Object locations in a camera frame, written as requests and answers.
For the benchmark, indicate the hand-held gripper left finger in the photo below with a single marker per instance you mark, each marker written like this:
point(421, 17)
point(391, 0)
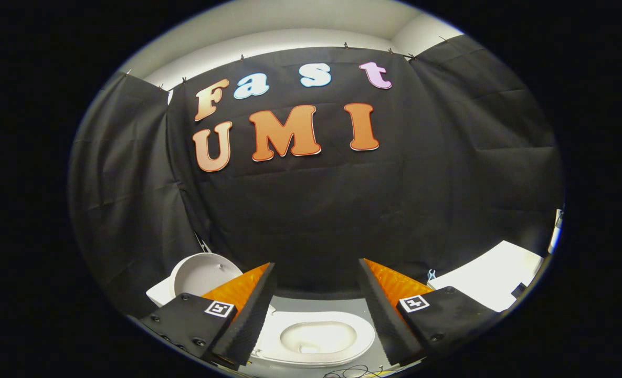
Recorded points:
point(248, 320)

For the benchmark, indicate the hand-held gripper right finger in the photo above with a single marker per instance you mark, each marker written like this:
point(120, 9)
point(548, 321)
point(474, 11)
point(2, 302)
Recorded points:
point(387, 320)

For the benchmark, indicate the white toilet lid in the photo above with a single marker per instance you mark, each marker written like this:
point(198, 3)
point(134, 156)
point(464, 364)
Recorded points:
point(203, 275)

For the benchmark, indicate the white toilet bowl with seat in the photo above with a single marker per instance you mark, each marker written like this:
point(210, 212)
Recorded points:
point(358, 338)

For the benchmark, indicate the white toilet tank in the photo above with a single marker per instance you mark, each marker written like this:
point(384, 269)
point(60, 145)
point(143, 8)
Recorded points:
point(158, 294)

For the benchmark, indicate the small blue clip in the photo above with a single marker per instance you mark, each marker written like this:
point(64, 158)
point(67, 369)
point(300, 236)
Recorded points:
point(431, 274)

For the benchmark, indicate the white panelled cabinet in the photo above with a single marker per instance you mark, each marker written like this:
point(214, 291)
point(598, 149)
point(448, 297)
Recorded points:
point(492, 275)

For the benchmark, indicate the black backdrop cloth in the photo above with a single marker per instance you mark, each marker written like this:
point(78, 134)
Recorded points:
point(316, 210)

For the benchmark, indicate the small black object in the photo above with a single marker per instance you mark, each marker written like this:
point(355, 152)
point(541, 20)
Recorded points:
point(518, 290)

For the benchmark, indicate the white shelf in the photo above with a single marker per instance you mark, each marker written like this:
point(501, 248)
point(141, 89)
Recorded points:
point(555, 233)

